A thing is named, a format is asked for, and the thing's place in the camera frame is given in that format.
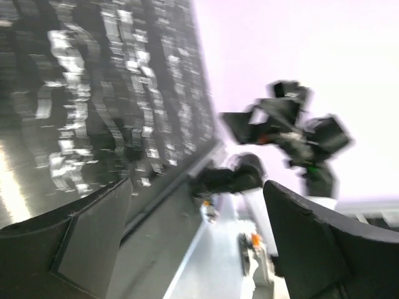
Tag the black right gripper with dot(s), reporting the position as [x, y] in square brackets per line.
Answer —
[281, 126]

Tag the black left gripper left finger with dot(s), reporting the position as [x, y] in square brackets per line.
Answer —
[69, 252]

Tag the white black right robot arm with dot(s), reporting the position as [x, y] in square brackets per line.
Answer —
[325, 136]

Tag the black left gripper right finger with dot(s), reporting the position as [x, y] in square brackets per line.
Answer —
[324, 254]

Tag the black marbled table mat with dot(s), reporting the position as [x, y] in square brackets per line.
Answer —
[96, 91]

